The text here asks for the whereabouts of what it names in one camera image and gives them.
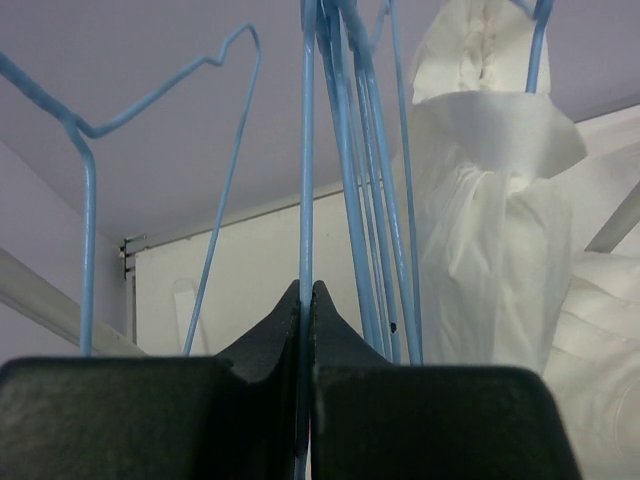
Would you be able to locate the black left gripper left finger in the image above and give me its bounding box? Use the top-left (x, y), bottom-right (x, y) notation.
top-left (1, 283), bottom-right (299, 479)

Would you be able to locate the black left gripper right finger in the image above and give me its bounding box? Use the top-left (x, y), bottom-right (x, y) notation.
top-left (311, 282), bottom-right (581, 480)

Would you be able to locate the white skirt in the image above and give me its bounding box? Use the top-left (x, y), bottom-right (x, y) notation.
top-left (543, 133), bottom-right (639, 479)

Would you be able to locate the blue wire hanger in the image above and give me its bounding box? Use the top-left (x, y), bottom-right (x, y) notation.
top-left (1, 23), bottom-right (261, 357)

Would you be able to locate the blue hanger holding garment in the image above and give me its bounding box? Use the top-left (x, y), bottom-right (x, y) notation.
top-left (511, 0), bottom-right (554, 93)

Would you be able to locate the white clothes rack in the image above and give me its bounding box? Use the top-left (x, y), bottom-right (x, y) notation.
top-left (1, 186), bottom-right (639, 357)

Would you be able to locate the white hanging garment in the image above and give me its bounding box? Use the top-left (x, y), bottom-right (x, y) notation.
top-left (393, 1), bottom-right (586, 372)

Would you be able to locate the blue empty hangers bunch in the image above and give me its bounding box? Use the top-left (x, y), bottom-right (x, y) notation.
top-left (294, 1), bottom-right (423, 479)

